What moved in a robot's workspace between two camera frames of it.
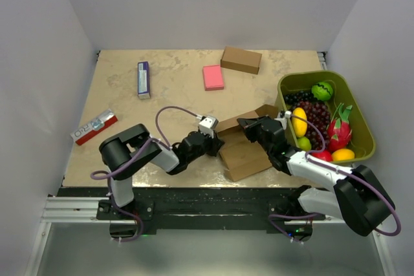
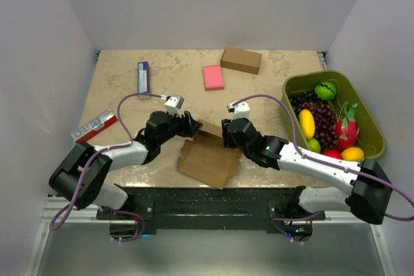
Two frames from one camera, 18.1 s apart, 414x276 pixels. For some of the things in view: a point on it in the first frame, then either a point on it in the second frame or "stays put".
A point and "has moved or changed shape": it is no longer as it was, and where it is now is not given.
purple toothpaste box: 143,80 stays put
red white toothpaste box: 84,132 stays put
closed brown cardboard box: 241,60 stays put
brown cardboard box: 242,156 has moved or changed shape
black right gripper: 250,125 → 228,142
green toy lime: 304,144 → 314,145
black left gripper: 216,144 → 189,127
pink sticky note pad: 213,77 stays put
